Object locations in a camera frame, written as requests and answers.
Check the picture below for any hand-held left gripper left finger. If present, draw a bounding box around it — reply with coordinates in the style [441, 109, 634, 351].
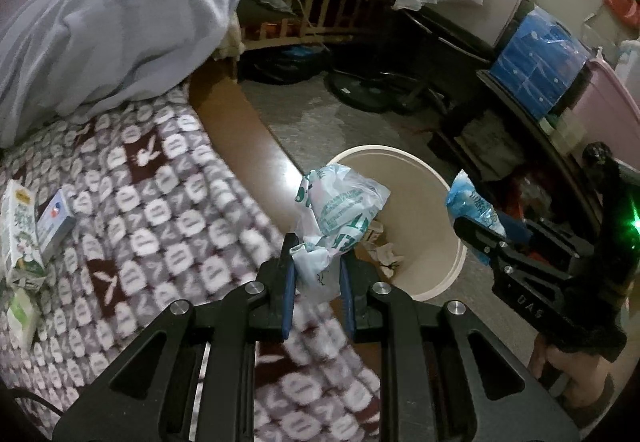
[50, 232, 301, 442]

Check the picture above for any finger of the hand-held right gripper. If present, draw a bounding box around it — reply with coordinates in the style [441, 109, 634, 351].
[500, 216, 540, 244]
[451, 216, 506, 268]

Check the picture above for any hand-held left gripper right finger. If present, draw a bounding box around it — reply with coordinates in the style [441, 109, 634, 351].
[339, 252, 583, 442]

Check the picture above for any blue white plastic packet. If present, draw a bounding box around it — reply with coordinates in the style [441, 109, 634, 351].
[445, 169, 508, 265]

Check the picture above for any white tissue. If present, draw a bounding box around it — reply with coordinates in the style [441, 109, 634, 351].
[372, 242, 406, 278]

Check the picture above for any cream round bin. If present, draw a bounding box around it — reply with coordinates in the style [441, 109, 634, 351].
[330, 145, 468, 302]

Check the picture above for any white green plastic bag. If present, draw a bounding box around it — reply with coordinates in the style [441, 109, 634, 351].
[289, 163, 392, 305]

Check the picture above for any blue white medicine box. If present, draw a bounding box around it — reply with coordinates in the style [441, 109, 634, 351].
[36, 189, 78, 260]

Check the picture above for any pale green small box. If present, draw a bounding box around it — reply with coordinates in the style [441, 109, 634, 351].
[6, 289, 43, 350]

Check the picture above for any white green milk carton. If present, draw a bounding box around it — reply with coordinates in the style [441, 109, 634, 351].
[0, 179, 48, 293]

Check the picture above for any person's right hand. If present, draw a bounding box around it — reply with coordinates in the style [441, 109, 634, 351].
[530, 334, 618, 428]

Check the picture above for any grey printed bag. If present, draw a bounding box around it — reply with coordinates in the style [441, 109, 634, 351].
[460, 112, 526, 173]

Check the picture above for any dark wooden shelf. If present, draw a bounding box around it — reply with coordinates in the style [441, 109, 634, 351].
[435, 70, 601, 233]

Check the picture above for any grey brown printed blanket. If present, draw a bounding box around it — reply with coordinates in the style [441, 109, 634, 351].
[0, 87, 383, 442]

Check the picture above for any pink storage bin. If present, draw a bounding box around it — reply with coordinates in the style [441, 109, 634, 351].
[570, 57, 640, 158]

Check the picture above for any blue tissue multipack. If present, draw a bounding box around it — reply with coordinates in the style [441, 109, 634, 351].
[489, 5, 593, 120]

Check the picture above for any black fan base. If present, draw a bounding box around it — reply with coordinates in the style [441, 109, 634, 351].
[325, 70, 396, 113]

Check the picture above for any black stool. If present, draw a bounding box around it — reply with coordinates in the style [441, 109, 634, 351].
[400, 5, 493, 113]

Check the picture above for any white board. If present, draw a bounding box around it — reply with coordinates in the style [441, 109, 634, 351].
[482, 0, 526, 48]

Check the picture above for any black plastic bag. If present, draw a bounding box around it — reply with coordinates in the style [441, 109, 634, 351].
[250, 47, 331, 86]

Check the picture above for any red hanging bag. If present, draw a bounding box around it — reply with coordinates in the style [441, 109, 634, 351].
[602, 0, 640, 30]

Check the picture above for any grey-blue duvet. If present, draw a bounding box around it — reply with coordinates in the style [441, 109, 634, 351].
[0, 0, 249, 148]

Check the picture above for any wooden bed frame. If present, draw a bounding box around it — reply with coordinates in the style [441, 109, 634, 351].
[187, 60, 381, 323]

